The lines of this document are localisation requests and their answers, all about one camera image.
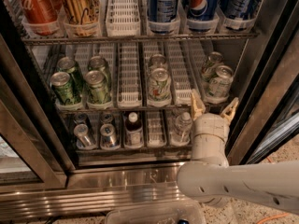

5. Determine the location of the empty white tray middle right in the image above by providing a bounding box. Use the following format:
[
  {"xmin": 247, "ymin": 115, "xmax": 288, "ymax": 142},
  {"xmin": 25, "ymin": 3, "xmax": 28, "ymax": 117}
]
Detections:
[{"xmin": 164, "ymin": 42, "xmax": 197, "ymax": 105}]

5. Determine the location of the blue pepsi can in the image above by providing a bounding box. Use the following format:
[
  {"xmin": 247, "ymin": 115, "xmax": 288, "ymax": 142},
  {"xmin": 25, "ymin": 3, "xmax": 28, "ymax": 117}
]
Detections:
[
  {"xmin": 223, "ymin": 0, "xmax": 262, "ymax": 31},
  {"xmin": 147, "ymin": 0, "xmax": 178, "ymax": 34},
  {"xmin": 187, "ymin": 0, "xmax": 218, "ymax": 32}
]

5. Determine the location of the clear plastic bin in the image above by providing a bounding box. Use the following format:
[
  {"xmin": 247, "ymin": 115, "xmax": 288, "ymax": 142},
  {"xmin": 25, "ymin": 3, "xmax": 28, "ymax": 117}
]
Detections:
[{"xmin": 105, "ymin": 201, "xmax": 206, "ymax": 224}]

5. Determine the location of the red coca-cola can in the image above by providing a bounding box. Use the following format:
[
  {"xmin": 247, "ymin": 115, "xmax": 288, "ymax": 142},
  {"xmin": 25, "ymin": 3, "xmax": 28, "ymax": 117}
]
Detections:
[{"xmin": 18, "ymin": 0, "xmax": 58, "ymax": 35}]

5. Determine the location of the gold soda can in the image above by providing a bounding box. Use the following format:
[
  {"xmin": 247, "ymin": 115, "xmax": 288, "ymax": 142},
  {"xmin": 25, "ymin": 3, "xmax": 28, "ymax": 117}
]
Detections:
[{"xmin": 62, "ymin": 0, "xmax": 100, "ymax": 37}]

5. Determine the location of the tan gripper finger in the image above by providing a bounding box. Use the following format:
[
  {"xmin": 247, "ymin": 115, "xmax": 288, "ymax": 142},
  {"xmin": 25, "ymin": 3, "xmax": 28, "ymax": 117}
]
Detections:
[
  {"xmin": 221, "ymin": 97, "xmax": 239, "ymax": 123},
  {"xmin": 191, "ymin": 89, "xmax": 206, "ymax": 120}
]

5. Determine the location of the blue pepsi can middle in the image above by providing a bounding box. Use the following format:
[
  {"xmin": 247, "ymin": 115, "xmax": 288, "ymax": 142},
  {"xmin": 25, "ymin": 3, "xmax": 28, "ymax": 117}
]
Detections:
[{"xmin": 187, "ymin": 0, "xmax": 218, "ymax": 32}]

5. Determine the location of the orange cable on floor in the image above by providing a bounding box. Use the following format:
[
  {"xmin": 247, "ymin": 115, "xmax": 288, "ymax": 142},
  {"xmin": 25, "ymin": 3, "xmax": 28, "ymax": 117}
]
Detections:
[{"xmin": 255, "ymin": 212, "xmax": 291, "ymax": 224}]

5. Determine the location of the blue pepsi can left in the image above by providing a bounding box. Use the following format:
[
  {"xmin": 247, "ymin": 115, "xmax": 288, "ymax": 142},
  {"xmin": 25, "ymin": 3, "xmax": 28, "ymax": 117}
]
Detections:
[{"xmin": 147, "ymin": 0, "xmax": 178, "ymax": 34}]

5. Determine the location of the dark juice bottle white cap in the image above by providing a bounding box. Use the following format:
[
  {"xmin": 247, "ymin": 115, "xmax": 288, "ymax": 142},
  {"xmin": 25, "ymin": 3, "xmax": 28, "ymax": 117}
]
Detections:
[{"xmin": 125, "ymin": 112, "xmax": 144, "ymax": 148}]

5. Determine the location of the empty white shelf tray middle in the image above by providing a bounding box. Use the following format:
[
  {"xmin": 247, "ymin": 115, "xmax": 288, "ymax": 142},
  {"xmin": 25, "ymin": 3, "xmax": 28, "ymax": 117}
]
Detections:
[{"xmin": 117, "ymin": 43, "xmax": 142, "ymax": 108}]

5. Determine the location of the white diet soda can front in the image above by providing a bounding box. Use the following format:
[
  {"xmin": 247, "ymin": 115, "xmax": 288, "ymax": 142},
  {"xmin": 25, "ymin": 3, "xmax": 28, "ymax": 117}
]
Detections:
[{"xmin": 149, "ymin": 68, "xmax": 171, "ymax": 101}]

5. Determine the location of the silver can front left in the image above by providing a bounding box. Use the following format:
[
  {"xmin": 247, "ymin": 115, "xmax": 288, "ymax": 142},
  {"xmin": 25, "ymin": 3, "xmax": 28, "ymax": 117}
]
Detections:
[{"xmin": 74, "ymin": 124, "xmax": 96, "ymax": 148}]

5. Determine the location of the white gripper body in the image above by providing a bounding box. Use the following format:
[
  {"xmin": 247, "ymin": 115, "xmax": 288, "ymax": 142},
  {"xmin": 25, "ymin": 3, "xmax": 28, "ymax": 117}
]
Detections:
[{"xmin": 193, "ymin": 113, "xmax": 230, "ymax": 143}]

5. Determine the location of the silver can rear left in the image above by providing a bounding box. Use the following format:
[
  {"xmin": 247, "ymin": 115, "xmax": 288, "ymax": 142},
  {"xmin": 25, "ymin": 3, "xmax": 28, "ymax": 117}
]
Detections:
[{"xmin": 73, "ymin": 113, "xmax": 92, "ymax": 128}]

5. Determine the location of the white diet soda can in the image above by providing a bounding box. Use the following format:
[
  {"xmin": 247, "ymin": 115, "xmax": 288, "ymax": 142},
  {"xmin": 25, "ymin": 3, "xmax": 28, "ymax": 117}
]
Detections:
[
  {"xmin": 149, "ymin": 68, "xmax": 171, "ymax": 101},
  {"xmin": 149, "ymin": 54, "xmax": 168, "ymax": 72}
]

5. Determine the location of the green soda can rear left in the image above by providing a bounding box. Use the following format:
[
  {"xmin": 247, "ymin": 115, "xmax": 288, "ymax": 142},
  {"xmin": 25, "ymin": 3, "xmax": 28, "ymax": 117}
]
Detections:
[{"xmin": 57, "ymin": 57, "xmax": 84, "ymax": 92}]

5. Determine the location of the white green 7up can front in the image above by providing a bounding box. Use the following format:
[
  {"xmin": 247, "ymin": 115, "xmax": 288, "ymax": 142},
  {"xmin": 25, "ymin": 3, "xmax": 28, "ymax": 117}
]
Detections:
[{"xmin": 207, "ymin": 65, "xmax": 234, "ymax": 98}]

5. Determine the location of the green soda can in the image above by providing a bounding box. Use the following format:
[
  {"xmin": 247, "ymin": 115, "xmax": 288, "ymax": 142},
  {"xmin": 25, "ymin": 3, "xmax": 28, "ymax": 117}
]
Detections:
[
  {"xmin": 50, "ymin": 72, "xmax": 81, "ymax": 105},
  {"xmin": 57, "ymin": 57, "xmax": 84, "ymax": 92},
  {"xmin": 84, "ymin": 70, "xmax": 111, "ymax": 105},
  {"xmin": 88, "ymin": 56, "xmax": 111, "ymax": 88}
]

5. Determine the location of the white diet soda can rear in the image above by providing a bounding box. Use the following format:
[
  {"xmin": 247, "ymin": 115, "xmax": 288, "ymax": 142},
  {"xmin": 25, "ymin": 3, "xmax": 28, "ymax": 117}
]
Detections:
[{"xmin": 149, "ymin": 54, "xmax": 168, "ymax": 72}]

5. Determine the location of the fridge glass door right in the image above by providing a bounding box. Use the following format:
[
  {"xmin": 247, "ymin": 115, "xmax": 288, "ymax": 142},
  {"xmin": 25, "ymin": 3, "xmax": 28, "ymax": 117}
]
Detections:
[{"xmin": 228, "ymin": 31, "xmax": 299, "ymax": 165}]

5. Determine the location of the white green 7up can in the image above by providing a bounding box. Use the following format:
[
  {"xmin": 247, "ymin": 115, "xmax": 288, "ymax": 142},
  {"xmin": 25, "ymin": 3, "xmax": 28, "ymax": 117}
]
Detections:
[
  {"xmin": 201, "ymin": 51, "xmax": 223, "ymax": 81},
  {"xmin": 207, "ymin": 65, "xmax": 234, "ymax": 98}
]

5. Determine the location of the blue pepsi can right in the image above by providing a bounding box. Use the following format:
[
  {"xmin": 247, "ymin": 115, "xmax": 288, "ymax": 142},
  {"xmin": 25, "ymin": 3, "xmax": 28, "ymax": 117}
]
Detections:
[{"xmin": 223, "ymin": 0, "xmax": 262, "ymax": 31}]

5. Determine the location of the stainless steel fridge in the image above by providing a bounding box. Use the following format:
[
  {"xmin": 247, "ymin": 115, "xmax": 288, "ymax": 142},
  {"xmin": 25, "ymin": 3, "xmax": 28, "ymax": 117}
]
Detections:
[{"xmin": 0, "ymin": 0, "xmax": 299, "ymax": 220}]

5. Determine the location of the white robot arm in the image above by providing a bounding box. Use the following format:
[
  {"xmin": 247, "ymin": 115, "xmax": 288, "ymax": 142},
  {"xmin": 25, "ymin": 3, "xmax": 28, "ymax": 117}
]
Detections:
[{"xmin": 177, "ymin": 90, "xmax": 299, "ymax": 215}]

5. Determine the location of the empty white tray bottom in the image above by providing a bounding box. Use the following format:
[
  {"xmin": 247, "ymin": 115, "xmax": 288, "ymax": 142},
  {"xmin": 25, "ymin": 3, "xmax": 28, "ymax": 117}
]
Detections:
[{"xmin": 146, "ymin": 111, "xmax": 166, "ymax": 147}]

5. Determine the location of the white green 7up can rear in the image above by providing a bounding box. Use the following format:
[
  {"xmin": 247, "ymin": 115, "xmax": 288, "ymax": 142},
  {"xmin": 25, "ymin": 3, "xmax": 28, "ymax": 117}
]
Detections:
[{"xmin": 201, "ymin": 51, "xmax": 223, "ymax": 81}]

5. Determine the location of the silver can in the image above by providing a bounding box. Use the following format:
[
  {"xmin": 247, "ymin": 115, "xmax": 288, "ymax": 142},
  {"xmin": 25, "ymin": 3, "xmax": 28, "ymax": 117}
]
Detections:
[
  {"xmin": 100, "ymin": 123, "xmax": 119, "ymax": 149},
  {"xmin": 74, "ymin": 124, "xmax": 96, "ymax": 148},
  {"xmin": 73, "ymin": 113, "xmax": 92, "ymax": 128},
  {"xmin": 100, "ymin": 113, "xmax": 115, "ymax": 125}
]

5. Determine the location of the green soda can front left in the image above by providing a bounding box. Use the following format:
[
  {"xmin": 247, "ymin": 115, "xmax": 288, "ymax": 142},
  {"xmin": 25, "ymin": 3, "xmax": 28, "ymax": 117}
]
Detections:
[{"xmin": 50, "ymin": 72, "xmax": 81, "ymax": 105}]

